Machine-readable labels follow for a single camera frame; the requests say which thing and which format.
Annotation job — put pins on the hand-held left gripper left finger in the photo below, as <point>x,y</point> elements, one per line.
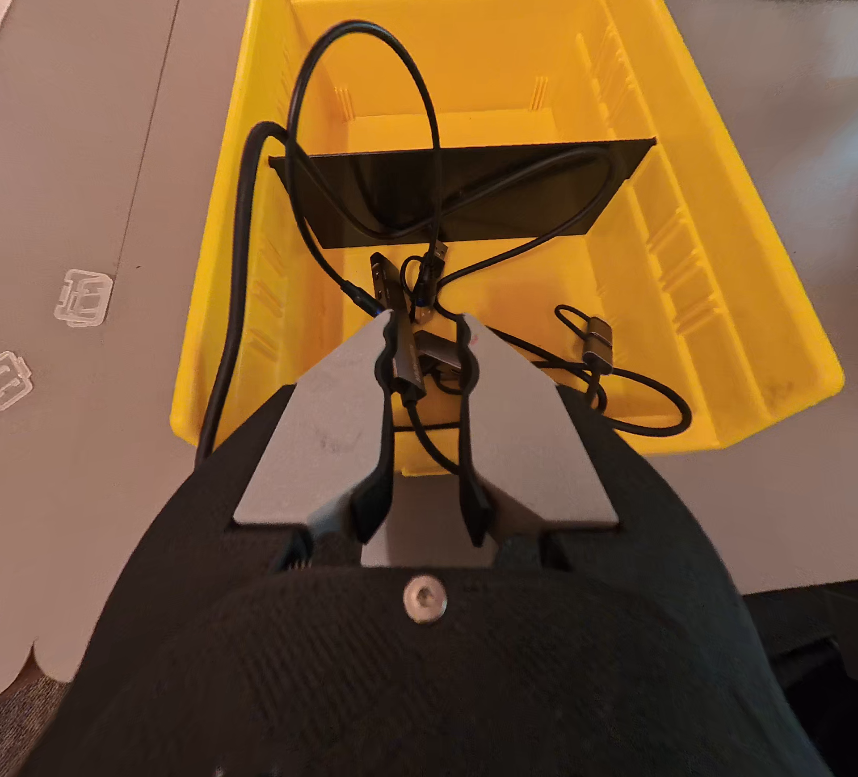
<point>315,449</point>

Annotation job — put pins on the black bin divider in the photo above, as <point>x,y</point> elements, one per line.
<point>536,194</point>

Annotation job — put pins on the yellow plastic bin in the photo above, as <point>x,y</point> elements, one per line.
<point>670,254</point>

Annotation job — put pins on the clear plastic clip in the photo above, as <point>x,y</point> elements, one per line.
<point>14,379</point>
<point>81,297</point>

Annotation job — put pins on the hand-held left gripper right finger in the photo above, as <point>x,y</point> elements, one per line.
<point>536,449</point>

